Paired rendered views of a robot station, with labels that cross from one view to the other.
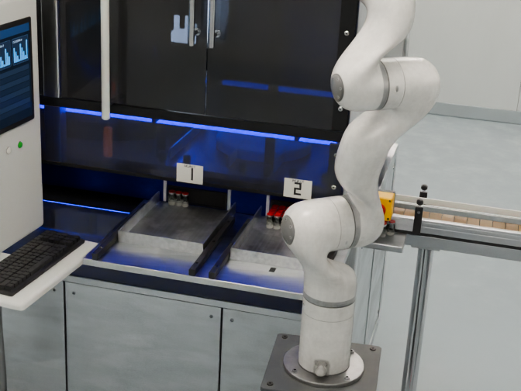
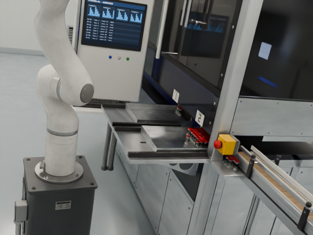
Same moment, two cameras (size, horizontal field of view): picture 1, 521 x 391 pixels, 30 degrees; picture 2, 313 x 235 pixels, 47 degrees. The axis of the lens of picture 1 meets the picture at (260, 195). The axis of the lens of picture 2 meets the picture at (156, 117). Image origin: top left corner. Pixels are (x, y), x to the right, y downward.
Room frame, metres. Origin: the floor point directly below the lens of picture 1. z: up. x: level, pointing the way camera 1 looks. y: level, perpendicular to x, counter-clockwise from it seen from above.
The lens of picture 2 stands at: (1.53, -1.40, 1.64)
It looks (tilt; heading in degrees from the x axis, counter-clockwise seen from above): 20 degrees down; 54
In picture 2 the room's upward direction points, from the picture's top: 10 degrees clockwise
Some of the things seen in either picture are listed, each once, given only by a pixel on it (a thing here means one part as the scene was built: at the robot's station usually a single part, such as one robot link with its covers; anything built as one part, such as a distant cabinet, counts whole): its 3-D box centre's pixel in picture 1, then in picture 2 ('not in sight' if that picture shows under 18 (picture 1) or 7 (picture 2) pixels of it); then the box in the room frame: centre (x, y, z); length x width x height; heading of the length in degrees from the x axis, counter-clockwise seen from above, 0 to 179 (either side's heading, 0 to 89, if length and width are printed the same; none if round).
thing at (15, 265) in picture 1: (29, 260); (103, 103); (2.55, 0.66, 0.82); 0.40 x 0.14 x 0.02; 161
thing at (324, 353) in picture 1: (326, 331); (60, 150); (1.98, -0.17, 0.95); 0.19 x 0.19 x 0.18
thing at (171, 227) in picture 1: (179, 221); (158, 114); (2.71, 0.24, 0.90); 0.34 x 0.26 x 0.04; 167
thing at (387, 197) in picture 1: (381, 204); (227, 144); (2.69, -0.36, 1.00); 0.08 x 0.07 x 0.07; 167
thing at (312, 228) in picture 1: (320, 249); (58, 97); (1.97, -0.14, 1.16); 0.19 x 0.12 x 0.24; 116
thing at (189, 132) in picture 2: (295, 223); (194, 138); (2.72, -0.11, 0.91); 0.18 x 0.02 x 0.05; 77
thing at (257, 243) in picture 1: (288, 237); (179, 139); (2.64, -0.09, 0.90); 0.34 x 0.26 x 0.04; 167
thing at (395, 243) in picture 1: (384, 238); (230, 169); (2.73, -0.38, 0.87); 0.14 x 0.13 x 0.02; 167
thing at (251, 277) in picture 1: (225, 246); (155, 130); (2.61, 0.09, 0.87); 0.70 x 0.48 x 0.02; 77
